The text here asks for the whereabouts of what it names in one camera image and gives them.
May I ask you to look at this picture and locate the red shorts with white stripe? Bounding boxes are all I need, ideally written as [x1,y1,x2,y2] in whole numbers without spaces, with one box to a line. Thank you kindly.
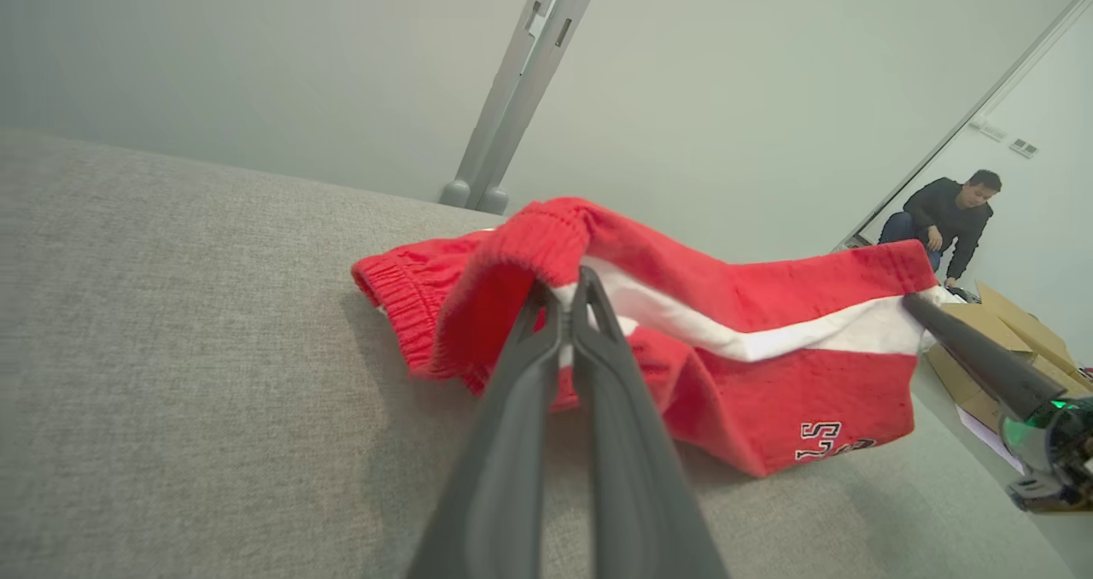
[351,196,961,479]

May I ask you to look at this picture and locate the crouching person in black jacket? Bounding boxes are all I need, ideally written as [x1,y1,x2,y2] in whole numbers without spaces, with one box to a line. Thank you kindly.
[878,169,1002,290]

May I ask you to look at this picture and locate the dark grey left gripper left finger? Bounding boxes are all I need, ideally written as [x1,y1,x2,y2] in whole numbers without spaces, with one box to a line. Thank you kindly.
[406,278,566,579]

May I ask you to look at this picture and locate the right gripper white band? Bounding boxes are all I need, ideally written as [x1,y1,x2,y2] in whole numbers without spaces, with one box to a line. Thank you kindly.
[903,292,1093,512]

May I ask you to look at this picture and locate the grey fabric sofa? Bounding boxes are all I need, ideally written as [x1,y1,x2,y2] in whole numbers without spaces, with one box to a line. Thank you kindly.
[0,128,1077,579]

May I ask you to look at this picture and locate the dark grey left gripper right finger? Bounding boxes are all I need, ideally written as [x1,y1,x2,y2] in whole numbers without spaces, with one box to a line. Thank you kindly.
[570,266,731,579]

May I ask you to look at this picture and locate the flattened brown cardboard box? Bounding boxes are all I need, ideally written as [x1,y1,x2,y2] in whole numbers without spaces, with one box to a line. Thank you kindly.
[926,280,1093,430]

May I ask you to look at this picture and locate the grey double partition post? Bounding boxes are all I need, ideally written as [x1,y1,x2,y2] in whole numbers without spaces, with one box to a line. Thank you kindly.
[438,0,609,216]

